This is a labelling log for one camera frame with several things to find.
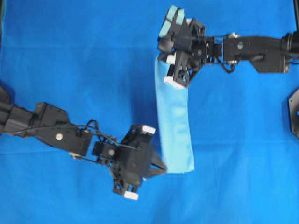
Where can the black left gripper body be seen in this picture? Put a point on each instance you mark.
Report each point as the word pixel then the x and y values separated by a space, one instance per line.
pixel 131 161

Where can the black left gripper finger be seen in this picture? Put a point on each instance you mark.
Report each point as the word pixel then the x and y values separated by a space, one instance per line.
pixel 155 162
pixel 155 170

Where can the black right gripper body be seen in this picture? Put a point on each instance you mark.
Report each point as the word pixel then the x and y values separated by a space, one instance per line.
pixel 185 47

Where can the light blue towel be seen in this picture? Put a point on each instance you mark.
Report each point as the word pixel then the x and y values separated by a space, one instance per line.
pixel 173 121

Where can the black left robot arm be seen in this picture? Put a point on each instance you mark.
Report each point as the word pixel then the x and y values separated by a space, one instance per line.
pixel 51 125

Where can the blue table cloth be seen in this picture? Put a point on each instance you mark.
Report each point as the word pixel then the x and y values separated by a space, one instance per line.
pixel 95 59

